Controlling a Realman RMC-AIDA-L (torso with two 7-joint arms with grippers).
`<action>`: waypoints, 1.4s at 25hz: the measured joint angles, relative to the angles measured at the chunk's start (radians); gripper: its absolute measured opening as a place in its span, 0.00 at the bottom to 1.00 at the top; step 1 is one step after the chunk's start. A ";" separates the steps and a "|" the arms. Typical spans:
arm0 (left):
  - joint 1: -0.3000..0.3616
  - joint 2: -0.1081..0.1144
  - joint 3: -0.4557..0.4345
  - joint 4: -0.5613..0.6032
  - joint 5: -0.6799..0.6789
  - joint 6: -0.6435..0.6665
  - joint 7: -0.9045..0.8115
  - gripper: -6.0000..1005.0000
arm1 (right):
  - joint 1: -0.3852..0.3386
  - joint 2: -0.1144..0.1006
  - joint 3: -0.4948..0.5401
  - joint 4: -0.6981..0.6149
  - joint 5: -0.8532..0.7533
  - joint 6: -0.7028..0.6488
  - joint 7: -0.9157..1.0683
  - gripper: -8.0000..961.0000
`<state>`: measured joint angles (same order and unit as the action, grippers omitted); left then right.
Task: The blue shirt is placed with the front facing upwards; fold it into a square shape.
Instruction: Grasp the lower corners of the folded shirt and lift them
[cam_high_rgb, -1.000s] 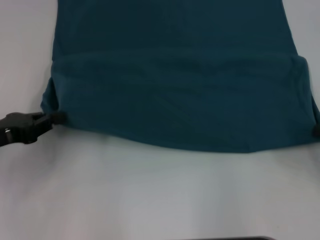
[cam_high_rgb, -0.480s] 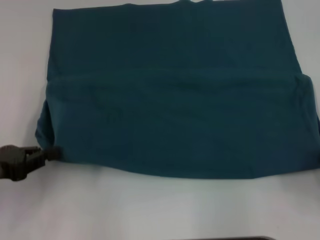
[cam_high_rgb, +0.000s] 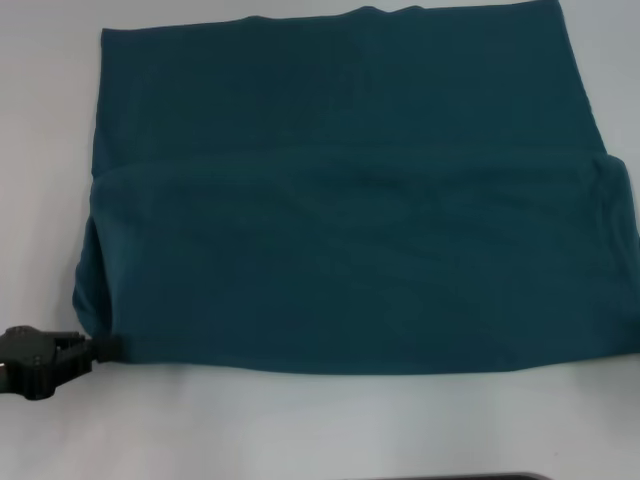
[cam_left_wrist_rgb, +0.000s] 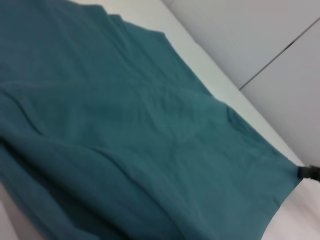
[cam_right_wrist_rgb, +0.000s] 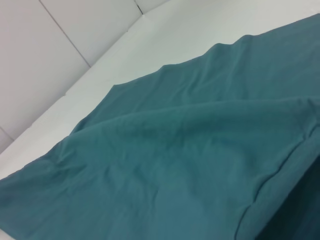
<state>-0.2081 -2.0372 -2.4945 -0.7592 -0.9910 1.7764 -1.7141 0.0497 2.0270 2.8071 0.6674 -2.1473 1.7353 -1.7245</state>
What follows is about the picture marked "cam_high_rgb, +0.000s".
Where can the black flat panel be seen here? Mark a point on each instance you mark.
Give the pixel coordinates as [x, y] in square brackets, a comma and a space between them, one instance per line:
[450, 476]

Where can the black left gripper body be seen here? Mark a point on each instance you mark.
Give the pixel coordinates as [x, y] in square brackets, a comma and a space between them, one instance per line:
[25, 357]

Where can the teal t-shirt with FREE print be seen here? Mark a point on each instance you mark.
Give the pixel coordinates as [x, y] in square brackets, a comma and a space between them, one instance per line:
[350, 200]

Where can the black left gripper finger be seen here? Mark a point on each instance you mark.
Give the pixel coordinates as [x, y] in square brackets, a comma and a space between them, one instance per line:
[67, 335]
[107, 347]

